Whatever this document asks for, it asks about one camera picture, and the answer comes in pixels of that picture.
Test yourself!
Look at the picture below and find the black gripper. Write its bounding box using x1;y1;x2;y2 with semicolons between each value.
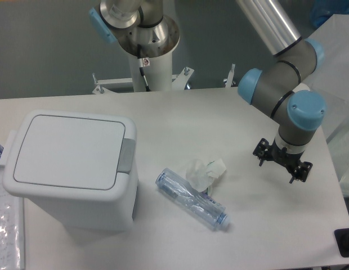
253;138;313;183

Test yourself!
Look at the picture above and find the white push-button trash can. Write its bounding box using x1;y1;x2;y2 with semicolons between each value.
2;110;138;232

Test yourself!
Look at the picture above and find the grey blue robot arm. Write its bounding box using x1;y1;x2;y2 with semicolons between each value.
88;1;326;182

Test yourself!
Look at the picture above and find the black device at edge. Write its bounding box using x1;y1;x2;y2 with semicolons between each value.
334;228;349;258

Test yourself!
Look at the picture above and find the clear plastic water bottle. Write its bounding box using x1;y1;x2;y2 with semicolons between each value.
155;168;230;231

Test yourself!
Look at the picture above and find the blue plastic bag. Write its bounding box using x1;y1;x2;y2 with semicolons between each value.
310;0;349;29

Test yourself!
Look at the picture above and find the clear sleeve with papers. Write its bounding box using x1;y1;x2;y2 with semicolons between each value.
0;167;25;269

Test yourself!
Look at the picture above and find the white metal base frame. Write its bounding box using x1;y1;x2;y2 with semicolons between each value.
91;63;236;95

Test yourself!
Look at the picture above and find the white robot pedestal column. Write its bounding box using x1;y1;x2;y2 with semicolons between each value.
125;46;177;92

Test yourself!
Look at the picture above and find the black cable on pedestal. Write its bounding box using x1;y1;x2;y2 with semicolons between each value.
136;44;151;92

